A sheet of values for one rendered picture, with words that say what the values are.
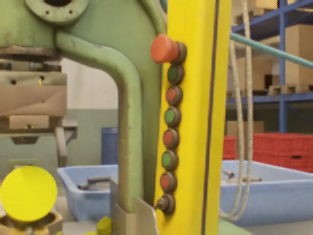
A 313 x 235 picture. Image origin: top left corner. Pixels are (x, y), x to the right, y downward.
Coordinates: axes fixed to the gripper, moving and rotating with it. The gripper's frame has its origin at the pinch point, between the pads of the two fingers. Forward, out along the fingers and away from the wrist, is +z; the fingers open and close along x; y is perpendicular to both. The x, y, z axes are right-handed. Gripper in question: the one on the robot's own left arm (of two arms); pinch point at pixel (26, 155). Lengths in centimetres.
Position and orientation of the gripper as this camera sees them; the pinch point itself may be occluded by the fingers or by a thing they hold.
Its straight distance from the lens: 72.4
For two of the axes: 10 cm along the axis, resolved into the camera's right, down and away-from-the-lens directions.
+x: 9.5, 0.0, 3.1
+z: 2.6, 5.6, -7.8
